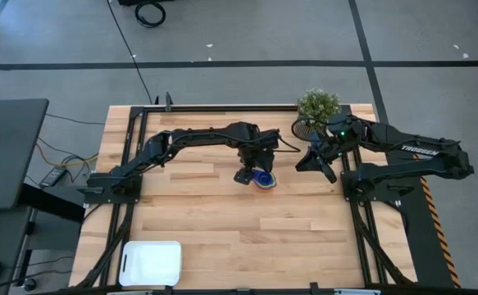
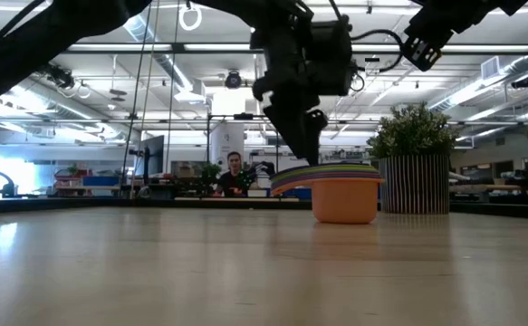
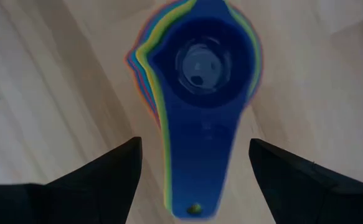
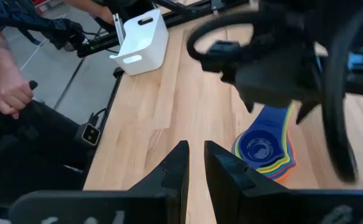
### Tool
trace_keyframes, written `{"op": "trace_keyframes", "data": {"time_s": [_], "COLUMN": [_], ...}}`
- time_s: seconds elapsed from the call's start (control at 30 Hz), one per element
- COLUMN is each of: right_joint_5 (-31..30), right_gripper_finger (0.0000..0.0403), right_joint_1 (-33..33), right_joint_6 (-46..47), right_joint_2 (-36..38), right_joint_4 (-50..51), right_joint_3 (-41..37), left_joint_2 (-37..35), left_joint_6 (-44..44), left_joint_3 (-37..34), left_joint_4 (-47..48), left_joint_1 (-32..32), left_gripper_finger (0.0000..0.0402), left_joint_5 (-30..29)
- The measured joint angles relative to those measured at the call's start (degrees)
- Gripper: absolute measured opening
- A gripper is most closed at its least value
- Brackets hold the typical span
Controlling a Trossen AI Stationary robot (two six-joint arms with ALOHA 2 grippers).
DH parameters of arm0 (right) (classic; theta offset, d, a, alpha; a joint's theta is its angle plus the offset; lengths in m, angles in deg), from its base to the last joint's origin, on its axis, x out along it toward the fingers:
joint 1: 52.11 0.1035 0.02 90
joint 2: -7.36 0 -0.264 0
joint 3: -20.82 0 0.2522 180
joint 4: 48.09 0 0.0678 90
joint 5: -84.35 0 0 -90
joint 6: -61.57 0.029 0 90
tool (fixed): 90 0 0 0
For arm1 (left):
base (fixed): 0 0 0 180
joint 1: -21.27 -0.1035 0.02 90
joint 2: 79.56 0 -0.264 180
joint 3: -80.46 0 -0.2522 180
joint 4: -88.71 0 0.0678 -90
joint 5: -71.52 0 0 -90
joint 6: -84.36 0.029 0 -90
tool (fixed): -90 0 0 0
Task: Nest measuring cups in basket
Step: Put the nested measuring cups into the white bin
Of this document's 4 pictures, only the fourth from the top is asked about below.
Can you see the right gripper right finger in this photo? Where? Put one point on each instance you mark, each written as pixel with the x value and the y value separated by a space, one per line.
pixel 237 199

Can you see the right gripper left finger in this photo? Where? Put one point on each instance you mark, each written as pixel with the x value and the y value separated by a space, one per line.
pixel 156 202

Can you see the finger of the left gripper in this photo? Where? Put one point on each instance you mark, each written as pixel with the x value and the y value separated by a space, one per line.
pixel 304 110
pixel 250 106

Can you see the yellow measuring cup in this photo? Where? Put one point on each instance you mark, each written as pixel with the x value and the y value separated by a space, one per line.
pixel 270 171

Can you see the small navy measuring cup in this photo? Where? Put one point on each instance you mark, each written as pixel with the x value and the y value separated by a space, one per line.
pixel 262 149

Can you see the red measuring cup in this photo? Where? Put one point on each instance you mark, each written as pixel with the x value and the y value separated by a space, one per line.
pixel 280 178

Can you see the orange measuring cup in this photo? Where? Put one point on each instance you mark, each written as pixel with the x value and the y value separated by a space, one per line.
pixel 283 180

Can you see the white plastic basket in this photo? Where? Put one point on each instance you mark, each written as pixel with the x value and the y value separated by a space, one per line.
pixel 144 40

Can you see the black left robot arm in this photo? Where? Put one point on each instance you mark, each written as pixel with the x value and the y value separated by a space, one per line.
pixel 340 25

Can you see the person's hand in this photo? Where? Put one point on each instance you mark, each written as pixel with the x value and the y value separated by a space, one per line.
pixel 103 14
pixel 11 93

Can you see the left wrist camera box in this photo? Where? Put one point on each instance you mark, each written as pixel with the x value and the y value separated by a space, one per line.
pixel 221 56

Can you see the small grey camera box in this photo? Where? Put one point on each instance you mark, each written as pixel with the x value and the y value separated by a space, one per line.
pixel 91 134

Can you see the silver metal bracket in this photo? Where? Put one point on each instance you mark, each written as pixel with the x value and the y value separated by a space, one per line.
pixel 119 29

